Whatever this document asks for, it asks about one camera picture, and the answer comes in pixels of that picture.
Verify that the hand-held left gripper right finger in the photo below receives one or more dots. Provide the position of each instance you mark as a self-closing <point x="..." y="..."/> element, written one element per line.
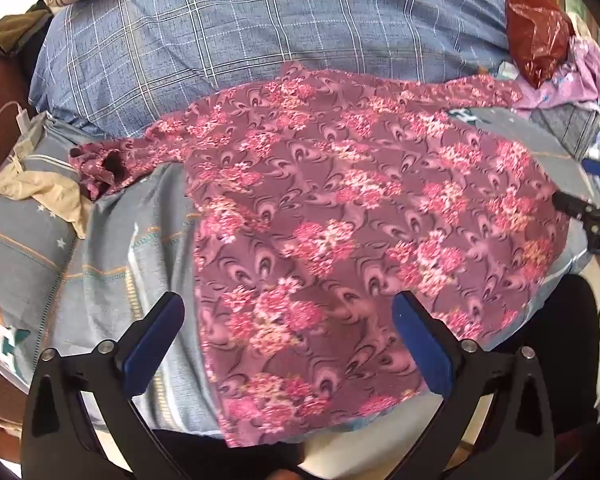
<point x="425" y="347"/>

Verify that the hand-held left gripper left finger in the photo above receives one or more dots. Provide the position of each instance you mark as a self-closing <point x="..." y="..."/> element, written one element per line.
<point x="150" y="342"/>

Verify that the pink floral garment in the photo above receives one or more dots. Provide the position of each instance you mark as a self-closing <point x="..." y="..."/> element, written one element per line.
<point x="330" y="210"/>

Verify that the grey folded cloth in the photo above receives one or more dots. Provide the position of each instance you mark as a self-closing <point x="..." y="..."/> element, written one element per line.
<point x="567" y="127"/>

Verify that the person's black pants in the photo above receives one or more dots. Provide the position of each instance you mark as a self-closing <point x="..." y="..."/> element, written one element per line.
<point x="555" y="320"/>

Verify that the purple printed cloth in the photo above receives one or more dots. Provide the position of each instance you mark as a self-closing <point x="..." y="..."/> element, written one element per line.
<point x="587" y="70"/>

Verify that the grey star print bed sheet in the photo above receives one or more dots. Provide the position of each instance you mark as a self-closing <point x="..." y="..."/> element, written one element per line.
<point x="120" y="240"/>

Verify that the red plastic bag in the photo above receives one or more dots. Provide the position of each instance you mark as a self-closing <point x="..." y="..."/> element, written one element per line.
<point x="535" y="30"/>

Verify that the beige crumpled cloth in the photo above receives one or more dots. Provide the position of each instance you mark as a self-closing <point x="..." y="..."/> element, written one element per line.
<point x="40" y="187"/>

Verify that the blue plaid quilt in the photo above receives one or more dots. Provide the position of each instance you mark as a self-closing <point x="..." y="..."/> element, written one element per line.
<point x="230" y="50"/>

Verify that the dark olive cloth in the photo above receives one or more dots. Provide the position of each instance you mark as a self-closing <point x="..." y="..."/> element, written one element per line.
<point x="15" y="27"/>

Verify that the brown wooden bed frame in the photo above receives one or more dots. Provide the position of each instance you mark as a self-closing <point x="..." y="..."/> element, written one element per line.
<point x="2" y="90"/>

